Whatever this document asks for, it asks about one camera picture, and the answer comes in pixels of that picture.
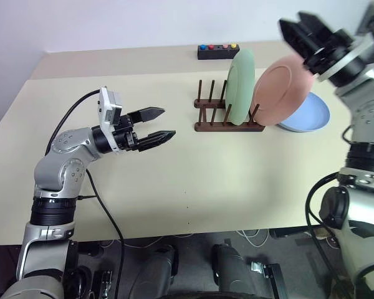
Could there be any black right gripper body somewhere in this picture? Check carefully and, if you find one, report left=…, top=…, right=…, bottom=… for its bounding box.
left=303, top=29, right=355, bottom=75

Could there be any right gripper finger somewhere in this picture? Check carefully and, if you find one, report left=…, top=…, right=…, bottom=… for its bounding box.
left=278, top=18, right=316, bottom=60
left=297, top=11, right=335, bottom=45

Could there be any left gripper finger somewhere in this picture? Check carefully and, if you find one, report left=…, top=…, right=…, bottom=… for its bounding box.
left=128, top=107, right=166, bottom=125
left=137, top=130, right=177, bottom=153

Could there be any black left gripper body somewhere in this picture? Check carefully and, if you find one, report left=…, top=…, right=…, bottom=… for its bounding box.
left=112, top=113, right=141, bottom=153

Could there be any pink red plate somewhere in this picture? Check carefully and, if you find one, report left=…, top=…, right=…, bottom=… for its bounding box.
left=248, top=55, right=315, bottom=126

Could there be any brown wooden dish rack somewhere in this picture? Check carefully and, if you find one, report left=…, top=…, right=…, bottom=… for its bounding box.
left=193, top=79, right=266, bottom=133

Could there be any blue plate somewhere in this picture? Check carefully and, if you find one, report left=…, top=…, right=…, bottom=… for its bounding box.
left=277, top=92, right=331, bottom=134

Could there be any green plate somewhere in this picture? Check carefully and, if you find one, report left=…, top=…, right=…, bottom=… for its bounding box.
left=226, top=49, right=256, bottom=127

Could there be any black box with coloured buttons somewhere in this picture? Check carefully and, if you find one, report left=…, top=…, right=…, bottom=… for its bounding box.
left=197, top=43, right=240, bottom=60

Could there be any dark rounded shape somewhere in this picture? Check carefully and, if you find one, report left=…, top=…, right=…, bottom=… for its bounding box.
left=133, top=244, right=178, bottom=299
left=211, top=242, right=253, bottom=293

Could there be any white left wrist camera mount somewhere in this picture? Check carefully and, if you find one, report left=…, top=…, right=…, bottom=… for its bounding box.
left=98, top=86, right=124, bottom=153

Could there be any white cable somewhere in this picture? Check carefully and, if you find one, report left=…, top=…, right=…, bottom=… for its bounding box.
left=236, top=229, right=269, bottom=247
left=124, top=235, right=165, bottom=250

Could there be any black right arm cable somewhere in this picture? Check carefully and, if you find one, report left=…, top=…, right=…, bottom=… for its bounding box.
left=305, top=124, right=356, bottom=299

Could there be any black table frame bar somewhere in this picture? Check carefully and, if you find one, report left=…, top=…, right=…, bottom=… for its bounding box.
left=269, top=227, right=312, bottom=240

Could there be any silver caster bracket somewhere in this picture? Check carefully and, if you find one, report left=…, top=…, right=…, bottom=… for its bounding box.
left=247, top=261, right=283, bottom=299

